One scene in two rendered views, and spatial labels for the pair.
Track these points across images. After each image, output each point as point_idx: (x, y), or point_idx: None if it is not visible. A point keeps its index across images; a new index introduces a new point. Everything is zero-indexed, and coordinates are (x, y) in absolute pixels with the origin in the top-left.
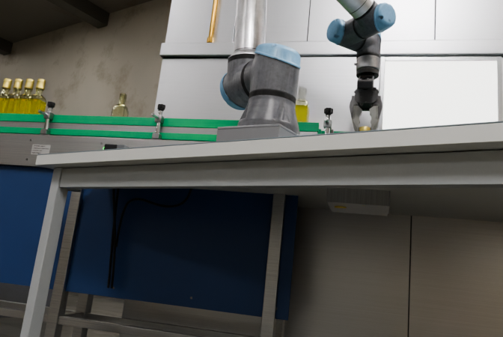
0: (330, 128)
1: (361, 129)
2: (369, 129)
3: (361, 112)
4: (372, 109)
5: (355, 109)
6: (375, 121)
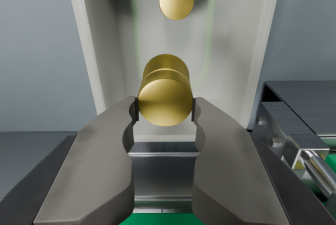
0: (328, 200)
1: (182, 76)
2: (142, 84)
3: (198, 161)
4: (102, 183)
5: (250, 183)
6: (103, 117)
